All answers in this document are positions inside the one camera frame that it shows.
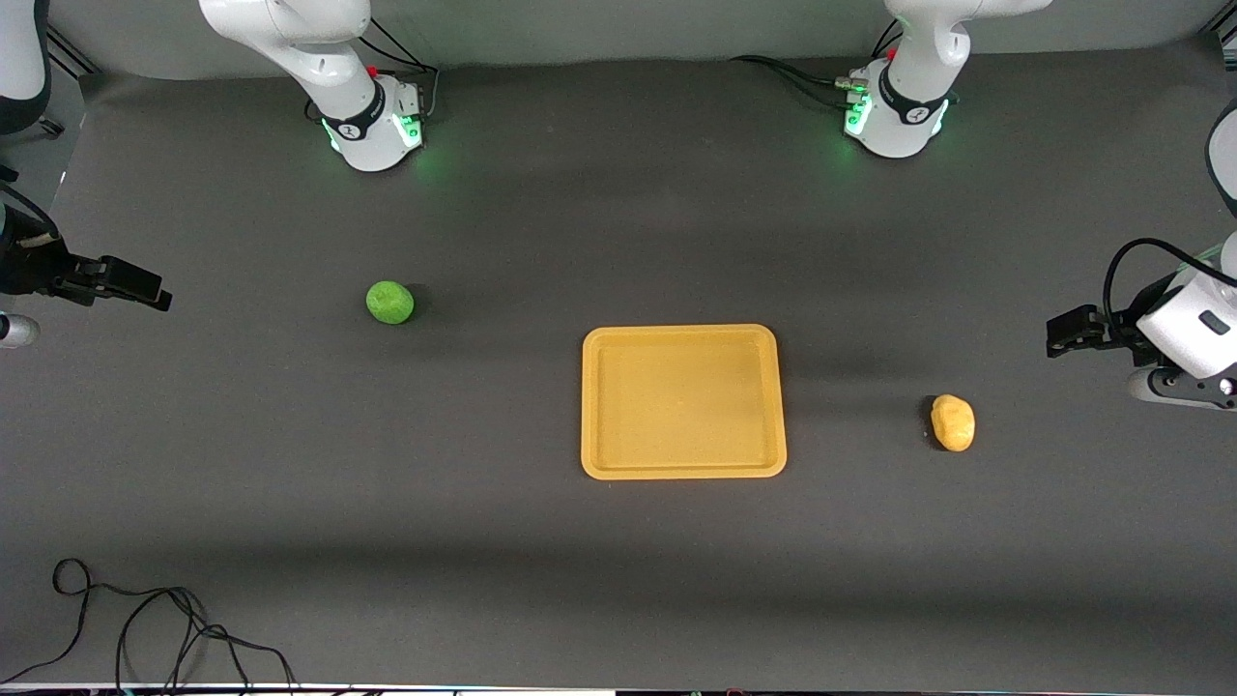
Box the yellow-brown potato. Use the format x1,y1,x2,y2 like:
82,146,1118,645
931,393,976,452

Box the green apple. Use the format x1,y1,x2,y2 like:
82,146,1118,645
365,280,416,326

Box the yellow plastic tray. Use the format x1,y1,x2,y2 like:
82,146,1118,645
580,324,789,480

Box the dark grey table cover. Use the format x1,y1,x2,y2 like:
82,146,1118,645
0,39,1237,689

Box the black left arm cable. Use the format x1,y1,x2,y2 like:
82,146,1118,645
1105,238,1237,349

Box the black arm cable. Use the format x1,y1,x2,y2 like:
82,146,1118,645
0,184,59,243
1105,238,1237,349

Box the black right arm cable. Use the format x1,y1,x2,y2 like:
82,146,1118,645
0,184,59,243

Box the loose black cable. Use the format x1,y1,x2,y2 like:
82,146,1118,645
0,558,298,692

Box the black right base cables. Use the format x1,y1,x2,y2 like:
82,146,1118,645
353,17,441,122

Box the black base cables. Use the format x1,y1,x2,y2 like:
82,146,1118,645
730,19,905,107
353,17,441,122

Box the black left base cables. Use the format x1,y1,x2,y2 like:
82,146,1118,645
730,19,905,107

